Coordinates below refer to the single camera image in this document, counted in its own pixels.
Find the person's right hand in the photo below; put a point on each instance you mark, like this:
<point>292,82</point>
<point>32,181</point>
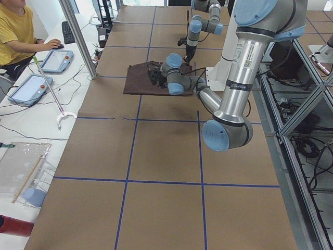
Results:
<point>52,44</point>

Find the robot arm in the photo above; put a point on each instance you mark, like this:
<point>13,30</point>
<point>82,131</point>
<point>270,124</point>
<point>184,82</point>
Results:
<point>198,24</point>
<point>259,23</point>

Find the dark brown t-shirt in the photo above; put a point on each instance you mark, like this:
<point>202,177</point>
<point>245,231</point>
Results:
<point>140,80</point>

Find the blue teach pendant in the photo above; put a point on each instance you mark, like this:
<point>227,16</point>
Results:
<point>57,61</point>
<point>30,91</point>

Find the clear plastic tray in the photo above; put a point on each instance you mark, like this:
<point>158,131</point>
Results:
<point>24,165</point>

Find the red cylinder bottle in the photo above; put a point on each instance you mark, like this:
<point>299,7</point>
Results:
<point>17,227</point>

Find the blue plastic cup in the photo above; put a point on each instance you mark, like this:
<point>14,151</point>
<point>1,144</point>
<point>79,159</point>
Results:
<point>34,196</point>

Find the long reach grabber stick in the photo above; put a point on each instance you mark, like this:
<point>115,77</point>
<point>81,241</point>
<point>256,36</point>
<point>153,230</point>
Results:
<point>63,114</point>

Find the black computer keyboard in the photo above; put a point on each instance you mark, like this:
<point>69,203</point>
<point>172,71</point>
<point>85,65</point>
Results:
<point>68,36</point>

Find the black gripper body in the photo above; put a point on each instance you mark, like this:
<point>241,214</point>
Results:
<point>189,51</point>
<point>162,81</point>

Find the upper blue teach pendant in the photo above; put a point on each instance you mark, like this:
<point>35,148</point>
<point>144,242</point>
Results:
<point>57,61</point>

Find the black computer mouse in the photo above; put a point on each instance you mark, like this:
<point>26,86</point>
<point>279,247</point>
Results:
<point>61,46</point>

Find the lower blue teach pendant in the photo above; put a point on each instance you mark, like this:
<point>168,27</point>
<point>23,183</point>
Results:
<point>30,91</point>

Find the person in yellow shirt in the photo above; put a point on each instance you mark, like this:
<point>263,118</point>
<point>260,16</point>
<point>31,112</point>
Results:
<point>18,43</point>

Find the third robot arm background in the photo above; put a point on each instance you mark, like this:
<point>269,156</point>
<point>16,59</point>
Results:
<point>325,49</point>

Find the aluminium frame side rack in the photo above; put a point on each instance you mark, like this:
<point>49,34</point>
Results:
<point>295,105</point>

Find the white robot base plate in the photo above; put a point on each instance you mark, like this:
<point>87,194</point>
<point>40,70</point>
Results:
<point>216,78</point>

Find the grey aluminium corner post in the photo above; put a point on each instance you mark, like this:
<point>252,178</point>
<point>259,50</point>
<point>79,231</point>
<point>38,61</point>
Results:
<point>78,36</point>

